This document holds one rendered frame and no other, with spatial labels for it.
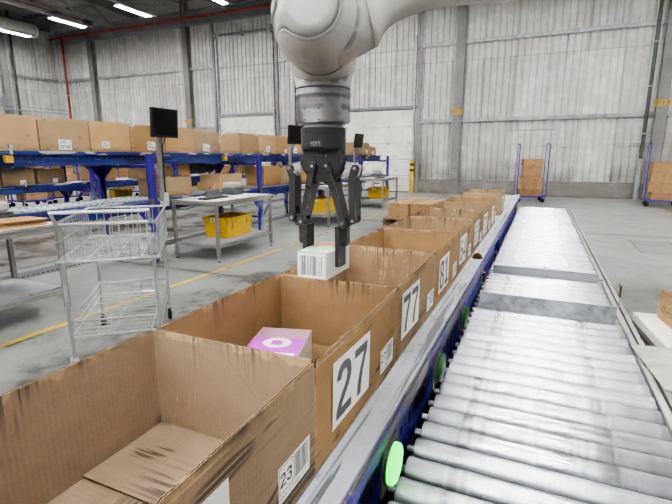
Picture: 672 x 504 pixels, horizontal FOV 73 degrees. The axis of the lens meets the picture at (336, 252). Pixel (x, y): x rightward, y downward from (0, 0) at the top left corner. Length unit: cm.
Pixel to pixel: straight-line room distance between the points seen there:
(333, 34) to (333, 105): 19
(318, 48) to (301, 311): 66
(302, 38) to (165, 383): 56
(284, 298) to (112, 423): 48
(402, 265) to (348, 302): 39
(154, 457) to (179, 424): 8
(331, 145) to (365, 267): 72
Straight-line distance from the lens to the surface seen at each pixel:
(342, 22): 57
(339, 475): 70
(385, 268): 139
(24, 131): 565
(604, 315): 187
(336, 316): 104
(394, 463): 82
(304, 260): 76
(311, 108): 75
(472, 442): 105
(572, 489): 100
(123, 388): 77
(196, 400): 78
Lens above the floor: 132
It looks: 12 degrees down
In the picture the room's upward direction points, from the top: straight up
